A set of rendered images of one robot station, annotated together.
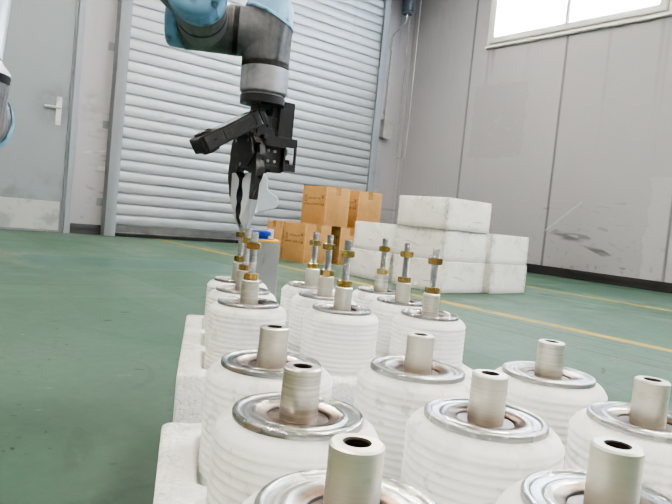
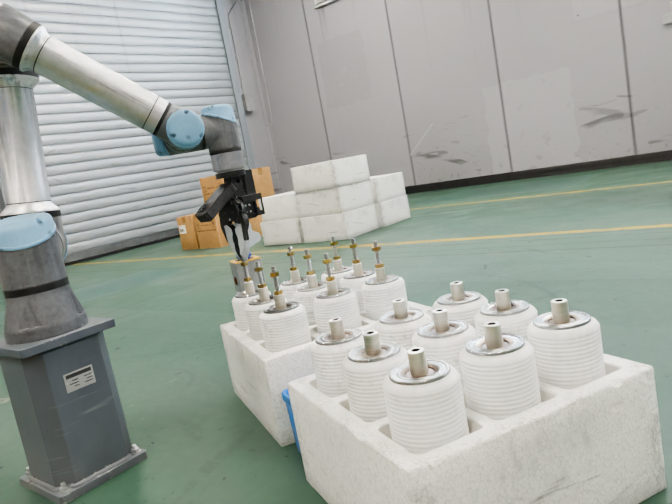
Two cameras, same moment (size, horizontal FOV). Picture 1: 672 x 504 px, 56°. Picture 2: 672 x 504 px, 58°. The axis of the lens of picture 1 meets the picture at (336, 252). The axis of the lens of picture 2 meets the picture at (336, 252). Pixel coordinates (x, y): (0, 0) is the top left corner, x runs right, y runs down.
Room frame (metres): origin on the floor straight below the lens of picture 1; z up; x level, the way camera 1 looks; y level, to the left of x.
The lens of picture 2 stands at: (-0.44, 0.18, 0.52)
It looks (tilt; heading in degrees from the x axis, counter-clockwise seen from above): 8 degrees down; 350
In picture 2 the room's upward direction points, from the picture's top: 11 degrees counter-clockwise
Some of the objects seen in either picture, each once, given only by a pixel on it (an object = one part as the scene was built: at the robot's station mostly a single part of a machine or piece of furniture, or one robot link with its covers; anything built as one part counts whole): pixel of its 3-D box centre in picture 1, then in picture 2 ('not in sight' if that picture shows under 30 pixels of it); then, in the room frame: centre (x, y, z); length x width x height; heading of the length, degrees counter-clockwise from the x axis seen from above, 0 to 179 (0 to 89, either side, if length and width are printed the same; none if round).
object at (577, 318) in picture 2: not in sight; (561, 320); (0.30, -0.24, 0.25); 0.08 x 0.08 x 0.01
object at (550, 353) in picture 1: (549, 360); (457, 291); (0.53, -0.19, 0.26); 0.02 x 0.02 x 0.03
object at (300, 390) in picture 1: (300, 394); (372, 343); (0.35, 0.01, 0.26); 0.02 x 0.02 x 0.03
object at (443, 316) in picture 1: (429, 315); (381, 280); (0.82, -0.13, 0.25); 0.08 x 0.08 x 0.01
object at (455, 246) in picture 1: (440, 244); (335, 198); (3.80, -0.63, 0.27); 0.39 x 0.39 x 0.18; 40
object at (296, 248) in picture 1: (306, 242); (217, 228); (4.86, 0.24, 0.15); 0.30 x 0.24 x 0.30; 38
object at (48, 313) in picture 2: not in sight; (42, 307); (0.81, 0.56, 0.35); 0.15 x 0.15 x 0.10
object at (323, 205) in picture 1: (325, 205); (223, 191); (4.96, 0.12, 0.45); 0.30 x 0.24 x 0.30; 41
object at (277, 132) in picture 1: (263, 136); (237, 196); (1.01, 0.13, 0.49); 0.09 x 0.08 x 0.12; 126
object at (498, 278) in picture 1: (482, 275); (374, 212); (4.04, -0.96, 0.09); 0.39 x 0.39 x 0.18; 42
